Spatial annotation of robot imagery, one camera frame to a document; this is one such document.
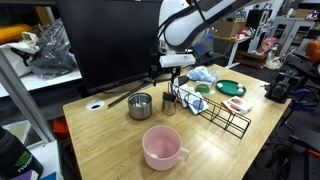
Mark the small steel saucepan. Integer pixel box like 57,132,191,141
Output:
127,92,153,121

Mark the purple book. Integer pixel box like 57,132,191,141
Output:
9,169,39,180

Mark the white blue snack packet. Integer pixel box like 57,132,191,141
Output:
185,91,210,116

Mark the small steel cup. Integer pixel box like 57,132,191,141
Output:
161,92,178,117

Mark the black remote bar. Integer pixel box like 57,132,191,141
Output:
177,75,190,87

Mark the white folded packet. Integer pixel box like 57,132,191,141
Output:
173,84,196,108

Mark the grey plastic bag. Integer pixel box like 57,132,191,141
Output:
29,18,78,81

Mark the white box orange print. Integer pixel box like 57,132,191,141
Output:
227,95,254,114

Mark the black bottle green logo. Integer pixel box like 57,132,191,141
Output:
0,126,44,180

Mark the cardboard box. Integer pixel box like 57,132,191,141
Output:
213,19,248,38

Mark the yellow roll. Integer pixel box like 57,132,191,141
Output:
0,23,34,45

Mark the white box green circle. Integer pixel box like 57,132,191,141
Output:
193,80,214,99

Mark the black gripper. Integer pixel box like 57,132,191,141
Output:
159,65,183,103

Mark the aluminium frame post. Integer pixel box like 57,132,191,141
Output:
0,48,56,144

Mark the black wire rack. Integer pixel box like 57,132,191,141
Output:
169,83,253,140

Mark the pink mug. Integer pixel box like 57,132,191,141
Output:
141,124,190,172

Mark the black computer monitor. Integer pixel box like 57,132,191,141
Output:
55,0,165,108

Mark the black clamp device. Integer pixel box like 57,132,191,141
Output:
264,69,309,104

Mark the green round plate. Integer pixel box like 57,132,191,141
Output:
215,79,247,97

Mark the orange round object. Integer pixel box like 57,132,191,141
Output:
305,39,320,64

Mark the white printed bag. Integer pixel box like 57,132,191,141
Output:
0,31,40,78

